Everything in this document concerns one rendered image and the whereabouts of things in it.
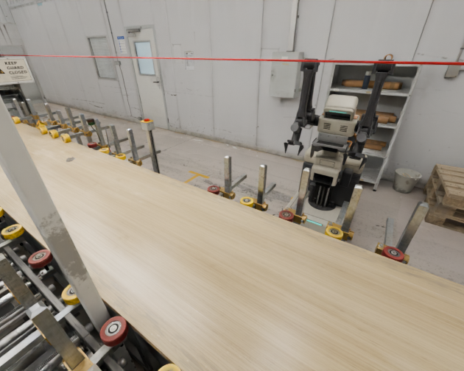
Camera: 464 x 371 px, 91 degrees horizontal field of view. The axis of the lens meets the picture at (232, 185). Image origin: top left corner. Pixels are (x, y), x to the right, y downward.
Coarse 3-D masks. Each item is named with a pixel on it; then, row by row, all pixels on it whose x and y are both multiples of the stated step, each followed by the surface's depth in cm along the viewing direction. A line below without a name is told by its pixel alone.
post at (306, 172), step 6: (306, 168) 118; (306, 174) 117; (306, 180) 119; (300, 186) 122; (306, 186) 120; (300, 192) 124; (306, 192) 125; (300, 198) 125; (300, 204) 127; (300, 210) 129; (294, 222) 135
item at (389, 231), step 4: (388, 220) 133; (392, 220) 133; (388, 224) 130; (392, 224) 130; (388, 228) 127; (392, 228) 127; (388, 232) 124; (392, 232) 124; (384, 236) 125; (388, 236) 121; (392, 236) 121; (384, 240) 121; (388, 240) 119; (392, 240) 119; (388, 244) 116; (392, 244) 116
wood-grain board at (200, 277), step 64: (0, 192) 145; (64, 192) 145; (128, 192) 145; (192, 192) 144; (128, 256) 100; (192, 256) 100; (256, 256) 99; (320, 256) 99; (128, 320) 76; (192, 320) 76; (256, 320) 76; (320, 320) 76; (384, 320) 76; (448, 320) 76
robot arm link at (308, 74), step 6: (300, 66) 153; (318, 66) 150; (306, 72) 152; (312, 72) 151; (306, 78) 153; (306, 84) 155; (306, 90) 156; (300, 96) 160; (306, 96) 158; (300, 102) 162; (306, 102) 162; (300, 108) 163; (300, 114) 165; (300, 120) 167
